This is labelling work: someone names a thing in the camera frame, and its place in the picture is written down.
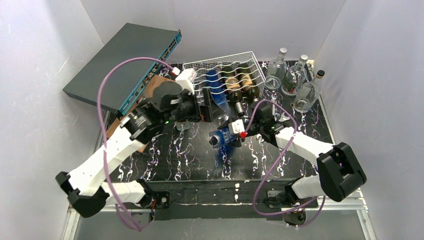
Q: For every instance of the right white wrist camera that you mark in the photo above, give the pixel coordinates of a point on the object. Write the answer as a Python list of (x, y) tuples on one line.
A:
[(237, 128)]

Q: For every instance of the clear bottle blue label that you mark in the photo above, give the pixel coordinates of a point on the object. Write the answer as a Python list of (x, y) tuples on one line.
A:
[(308, 94)]

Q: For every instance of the clear bottle green label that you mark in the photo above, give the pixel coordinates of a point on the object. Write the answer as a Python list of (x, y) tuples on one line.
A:
[(276, 71)]

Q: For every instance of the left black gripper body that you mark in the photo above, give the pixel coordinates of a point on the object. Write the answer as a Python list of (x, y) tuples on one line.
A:
[(203, 106)]

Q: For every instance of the grey network switch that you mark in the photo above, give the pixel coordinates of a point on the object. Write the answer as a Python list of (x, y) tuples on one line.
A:
[(126, 83)]

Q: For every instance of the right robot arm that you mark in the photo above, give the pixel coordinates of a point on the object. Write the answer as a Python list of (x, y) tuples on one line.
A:
[(339, 172)]

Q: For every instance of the dark wine bottle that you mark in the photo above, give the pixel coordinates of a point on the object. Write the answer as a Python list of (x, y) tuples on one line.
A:
[(248, 86), (233, 88)]

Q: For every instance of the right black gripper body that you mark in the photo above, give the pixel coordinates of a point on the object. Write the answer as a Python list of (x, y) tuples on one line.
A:
[(236, 136)]

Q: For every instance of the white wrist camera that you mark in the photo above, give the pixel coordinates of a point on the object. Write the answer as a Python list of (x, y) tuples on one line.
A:
[(237, 128), (186, 79)]

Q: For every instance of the amber labelled bottle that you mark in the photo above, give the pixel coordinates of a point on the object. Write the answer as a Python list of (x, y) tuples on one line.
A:
[(182, 125)]

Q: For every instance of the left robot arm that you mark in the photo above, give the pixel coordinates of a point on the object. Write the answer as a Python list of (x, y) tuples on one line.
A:
[(89, 188)]

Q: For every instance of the white wire wine rack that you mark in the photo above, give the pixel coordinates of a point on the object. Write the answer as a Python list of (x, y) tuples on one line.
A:
[(217, 63)]

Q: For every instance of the aluminium frame rail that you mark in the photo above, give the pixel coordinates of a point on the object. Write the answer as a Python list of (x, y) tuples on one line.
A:
[(220, 193)]

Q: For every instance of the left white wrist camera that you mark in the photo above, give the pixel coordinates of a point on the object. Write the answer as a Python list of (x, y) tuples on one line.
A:
[(186, 79)]

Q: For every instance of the wooden board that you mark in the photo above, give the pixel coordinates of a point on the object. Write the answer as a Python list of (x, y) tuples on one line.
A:
[(155, 82)]

